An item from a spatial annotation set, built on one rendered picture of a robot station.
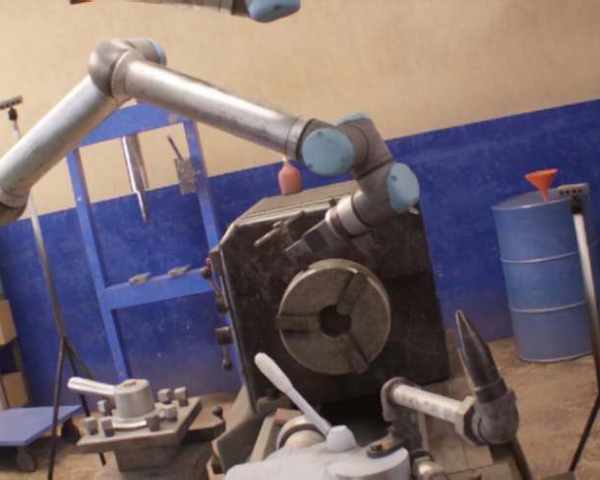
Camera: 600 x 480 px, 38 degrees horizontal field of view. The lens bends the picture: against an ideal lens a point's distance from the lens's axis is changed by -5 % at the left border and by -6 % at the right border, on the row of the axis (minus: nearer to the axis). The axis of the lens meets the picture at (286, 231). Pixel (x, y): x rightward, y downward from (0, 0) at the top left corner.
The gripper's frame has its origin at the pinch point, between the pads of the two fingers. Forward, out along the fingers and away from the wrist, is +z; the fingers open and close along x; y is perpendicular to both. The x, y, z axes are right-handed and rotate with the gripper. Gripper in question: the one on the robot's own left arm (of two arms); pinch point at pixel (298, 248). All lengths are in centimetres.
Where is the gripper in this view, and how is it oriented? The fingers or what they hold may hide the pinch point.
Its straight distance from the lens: 204.6
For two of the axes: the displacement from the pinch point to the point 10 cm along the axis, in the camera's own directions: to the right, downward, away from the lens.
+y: -5.5, -8.4, -0.3
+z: -6.4, 3.9, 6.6
